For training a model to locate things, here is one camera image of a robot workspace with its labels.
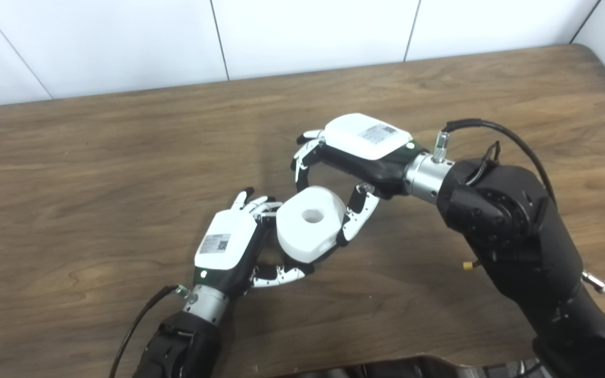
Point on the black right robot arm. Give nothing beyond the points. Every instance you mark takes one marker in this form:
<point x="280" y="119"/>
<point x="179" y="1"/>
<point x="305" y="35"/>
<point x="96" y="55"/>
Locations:
<point x="512" y="220"/>

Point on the round white piece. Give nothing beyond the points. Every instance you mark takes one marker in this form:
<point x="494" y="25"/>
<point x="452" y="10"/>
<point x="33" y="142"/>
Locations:
<point x="305" y="236"/>

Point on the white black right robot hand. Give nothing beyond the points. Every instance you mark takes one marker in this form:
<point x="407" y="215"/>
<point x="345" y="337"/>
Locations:
<point x="360" y="136"/>

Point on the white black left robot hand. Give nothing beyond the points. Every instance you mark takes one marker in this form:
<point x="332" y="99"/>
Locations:
<point x="223" y="241"/>

